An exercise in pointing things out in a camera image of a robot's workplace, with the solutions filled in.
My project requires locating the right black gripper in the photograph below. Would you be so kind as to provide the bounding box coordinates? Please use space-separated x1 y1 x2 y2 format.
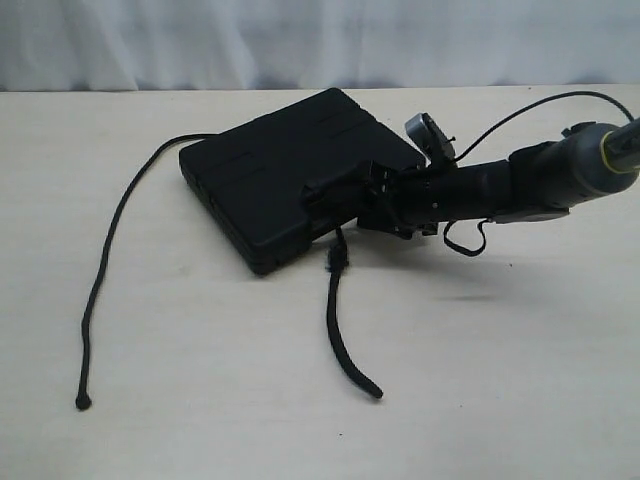
301 161 453 240

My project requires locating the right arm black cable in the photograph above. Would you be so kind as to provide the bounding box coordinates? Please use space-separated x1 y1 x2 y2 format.
442 91 640 257

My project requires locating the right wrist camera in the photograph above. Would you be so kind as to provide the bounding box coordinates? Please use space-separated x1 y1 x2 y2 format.
404 113 456 167

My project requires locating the black plastic carrying case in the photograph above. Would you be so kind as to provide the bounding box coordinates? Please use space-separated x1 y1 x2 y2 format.
179 88 424 275

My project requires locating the black braided rope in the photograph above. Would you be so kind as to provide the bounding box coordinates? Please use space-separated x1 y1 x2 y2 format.
74 133 385 411

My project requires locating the white backdrop curtain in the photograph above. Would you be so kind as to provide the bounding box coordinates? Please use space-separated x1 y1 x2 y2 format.
1 1 639 91

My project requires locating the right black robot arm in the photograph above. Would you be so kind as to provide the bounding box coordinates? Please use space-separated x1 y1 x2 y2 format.
302 114 639 239

